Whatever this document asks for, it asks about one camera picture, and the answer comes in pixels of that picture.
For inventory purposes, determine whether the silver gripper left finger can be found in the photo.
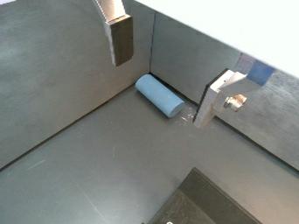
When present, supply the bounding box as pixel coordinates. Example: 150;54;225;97
92;0;134;67

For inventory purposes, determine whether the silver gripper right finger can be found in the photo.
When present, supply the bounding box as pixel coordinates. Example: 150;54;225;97
192;53;277;128

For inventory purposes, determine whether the black curved cradle fixture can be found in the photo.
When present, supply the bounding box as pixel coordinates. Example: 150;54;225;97
148;167;263;224

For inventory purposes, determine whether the light blue oval cylinder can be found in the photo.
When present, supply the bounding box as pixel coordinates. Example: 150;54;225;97
135;74;184;118

